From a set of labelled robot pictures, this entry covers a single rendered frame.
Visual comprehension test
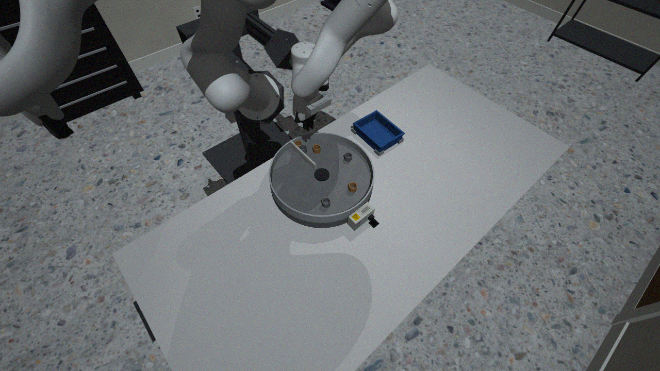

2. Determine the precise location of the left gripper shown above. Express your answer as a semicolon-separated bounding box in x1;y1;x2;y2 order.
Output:
293;95;317;131

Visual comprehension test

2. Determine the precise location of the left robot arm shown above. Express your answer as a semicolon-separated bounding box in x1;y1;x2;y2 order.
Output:
291;0;398;115

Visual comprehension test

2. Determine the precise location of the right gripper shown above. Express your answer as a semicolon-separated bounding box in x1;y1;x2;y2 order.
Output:
21;94;74;139

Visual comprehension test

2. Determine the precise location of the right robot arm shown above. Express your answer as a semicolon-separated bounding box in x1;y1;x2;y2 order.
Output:
0;0;280;121

